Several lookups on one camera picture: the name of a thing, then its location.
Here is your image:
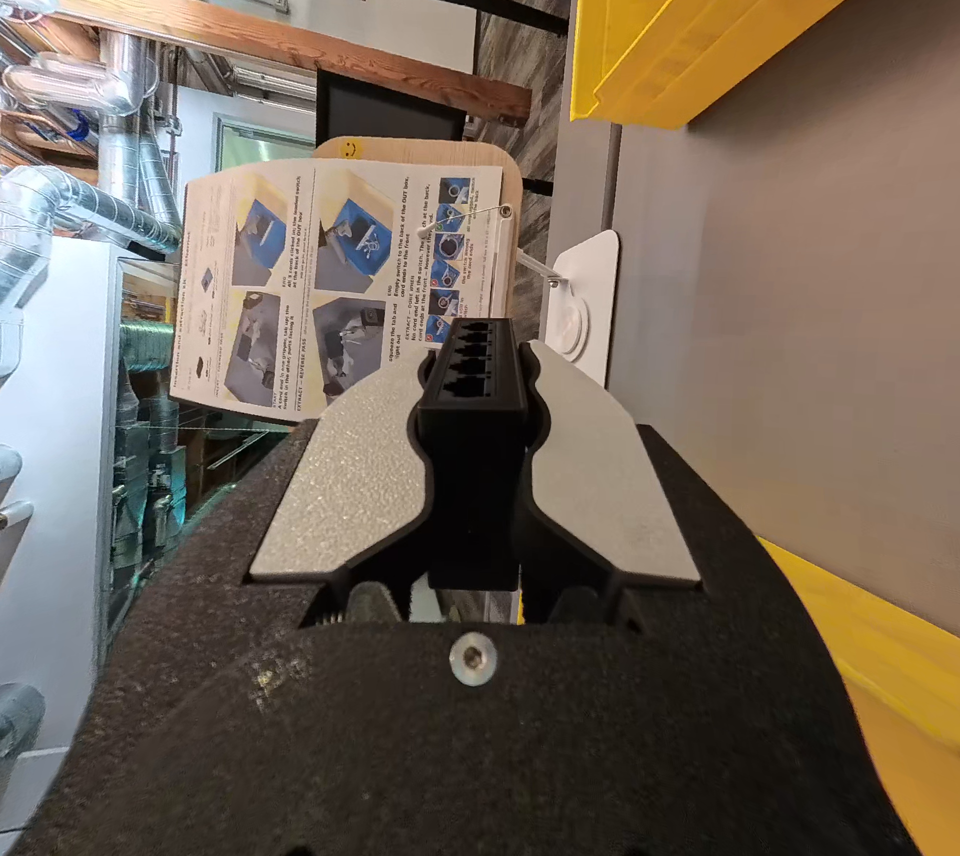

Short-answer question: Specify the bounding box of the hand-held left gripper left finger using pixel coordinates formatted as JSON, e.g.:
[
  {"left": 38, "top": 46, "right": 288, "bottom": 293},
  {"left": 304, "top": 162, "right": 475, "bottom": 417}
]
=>
[{"left": 245, "top": 347, "right": 439, "bottom": 587}]

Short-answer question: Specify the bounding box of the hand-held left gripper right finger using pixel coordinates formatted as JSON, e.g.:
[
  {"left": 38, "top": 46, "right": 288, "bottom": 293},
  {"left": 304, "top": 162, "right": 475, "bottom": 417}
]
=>
[{"left": 519, "top": 344, "right": 703, "bottom": 590}]

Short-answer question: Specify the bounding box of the black ethernet port box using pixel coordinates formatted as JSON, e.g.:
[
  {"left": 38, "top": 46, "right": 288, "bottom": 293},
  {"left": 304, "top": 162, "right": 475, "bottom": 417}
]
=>
[{"left": 414, "top": 320, "right": 546, "bottom": 592}]

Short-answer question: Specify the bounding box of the yellow plastic bin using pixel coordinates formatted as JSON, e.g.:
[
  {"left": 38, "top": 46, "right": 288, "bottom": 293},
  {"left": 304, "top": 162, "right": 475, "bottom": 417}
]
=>
[
  {"left": 570, "top": 0, "right": 960, "bottom": 131},
  {"left": 515, "top": 539, "right": 960, "bottom": 856}
]

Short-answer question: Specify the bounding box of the white sign base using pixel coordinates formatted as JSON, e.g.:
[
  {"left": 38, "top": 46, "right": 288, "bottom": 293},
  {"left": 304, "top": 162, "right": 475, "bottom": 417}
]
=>
[{"left": 518, "top": 230, "right": 622, "bottom": 391}]

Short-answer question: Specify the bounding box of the printed instruction sheet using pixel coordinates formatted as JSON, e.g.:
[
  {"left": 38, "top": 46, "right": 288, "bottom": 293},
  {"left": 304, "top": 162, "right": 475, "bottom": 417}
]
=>
[{"left": 168, "top": 159, "right": 516, "bottom": 424}]

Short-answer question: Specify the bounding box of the white pillar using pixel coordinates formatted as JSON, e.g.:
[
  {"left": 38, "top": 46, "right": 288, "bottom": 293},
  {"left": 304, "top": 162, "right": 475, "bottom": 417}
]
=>
[{"left": 0, "top": 234, "right": 130, "bottom": 799}]

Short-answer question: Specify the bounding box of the computer monitor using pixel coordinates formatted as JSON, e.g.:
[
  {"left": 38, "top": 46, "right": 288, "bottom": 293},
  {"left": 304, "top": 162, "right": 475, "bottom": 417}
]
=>
[{"left": 315, "top": 69, "right": 468, "bottom": 146}]

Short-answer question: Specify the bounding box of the wooden post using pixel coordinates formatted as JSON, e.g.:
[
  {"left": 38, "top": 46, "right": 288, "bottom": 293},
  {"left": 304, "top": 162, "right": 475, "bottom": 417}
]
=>
[{"left": 53, "top": 0, "right": 535, "bottom": 124}]

